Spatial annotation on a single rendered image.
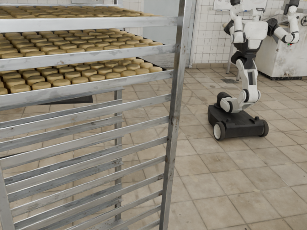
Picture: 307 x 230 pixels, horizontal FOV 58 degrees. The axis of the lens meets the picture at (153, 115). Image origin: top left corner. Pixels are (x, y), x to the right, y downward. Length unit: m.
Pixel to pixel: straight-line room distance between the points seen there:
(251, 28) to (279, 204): 1.61
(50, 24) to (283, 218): 2.08
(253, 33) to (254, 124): 0.97
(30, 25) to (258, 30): 2.49
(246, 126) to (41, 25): 2.67
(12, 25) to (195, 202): 1.87
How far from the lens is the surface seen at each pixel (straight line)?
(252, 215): 2.32
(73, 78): 0.90
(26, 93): 0.80
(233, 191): 2.47
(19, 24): 0.76
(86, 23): 0.80
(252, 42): 3.00
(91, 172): 1.54
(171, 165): 1.16
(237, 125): 3.11
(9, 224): 0.97
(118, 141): 1.54
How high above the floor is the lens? 1.52
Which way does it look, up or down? 25 degrees down
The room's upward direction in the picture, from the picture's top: 4 degrees clockwise
